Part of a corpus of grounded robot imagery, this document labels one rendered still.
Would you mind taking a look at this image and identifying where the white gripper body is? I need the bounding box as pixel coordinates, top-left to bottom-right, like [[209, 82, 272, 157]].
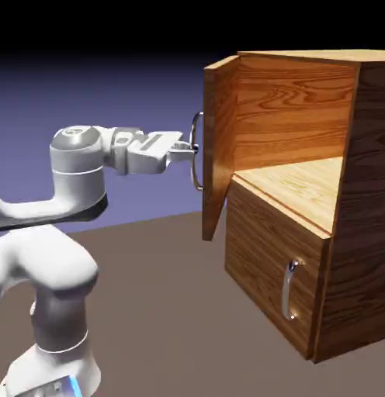
[[116, 130, 185, 177]]

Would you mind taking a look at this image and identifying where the thin curved metal handle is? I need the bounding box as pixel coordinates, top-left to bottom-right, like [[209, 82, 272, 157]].
[[189, 111, 205, 192]]

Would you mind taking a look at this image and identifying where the wooden door with grasped handle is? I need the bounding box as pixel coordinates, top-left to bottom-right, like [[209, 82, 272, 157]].
[[201, 54, 240, 242]]

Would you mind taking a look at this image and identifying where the wooden cabinet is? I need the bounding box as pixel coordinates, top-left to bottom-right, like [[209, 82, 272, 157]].
[[224, 49, 385, 364]]

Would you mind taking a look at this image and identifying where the closed wooden cabinet door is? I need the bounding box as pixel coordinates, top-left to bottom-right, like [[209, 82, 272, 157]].
[[224, 179, 331, 361]]

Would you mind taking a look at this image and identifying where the thick curved metal handle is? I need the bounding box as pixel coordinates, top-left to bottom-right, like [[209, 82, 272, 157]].
[[281, 257, 305, 321]]

